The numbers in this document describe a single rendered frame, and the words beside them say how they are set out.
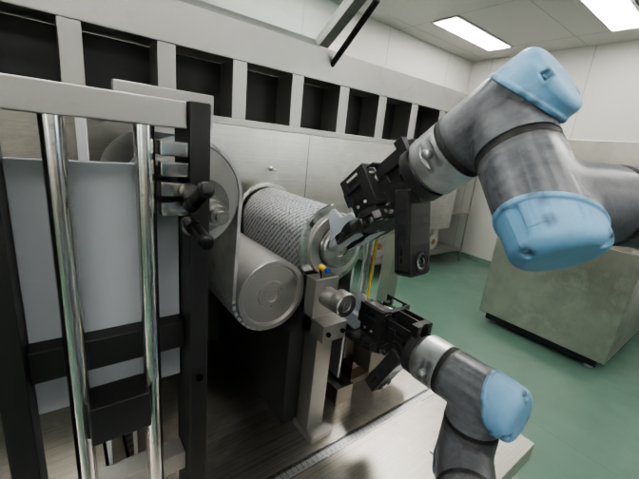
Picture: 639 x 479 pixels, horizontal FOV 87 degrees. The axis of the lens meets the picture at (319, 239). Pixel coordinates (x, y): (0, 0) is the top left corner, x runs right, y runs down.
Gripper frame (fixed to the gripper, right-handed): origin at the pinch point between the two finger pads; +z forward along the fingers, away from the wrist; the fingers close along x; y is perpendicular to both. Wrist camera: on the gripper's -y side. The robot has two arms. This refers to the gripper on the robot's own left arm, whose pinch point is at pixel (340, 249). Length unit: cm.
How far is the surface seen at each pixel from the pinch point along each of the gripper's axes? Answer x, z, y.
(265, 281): 11.1, 6.9, -1.5
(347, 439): -2.5, 18.6, -30.6
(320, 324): 3.9, 6.2, -10.3
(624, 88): -452, -3, 136
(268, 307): 10.5, 9.4, -5.2
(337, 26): -20, -3, 55
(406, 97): -53, 7, 49
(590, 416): -209, 73, -103
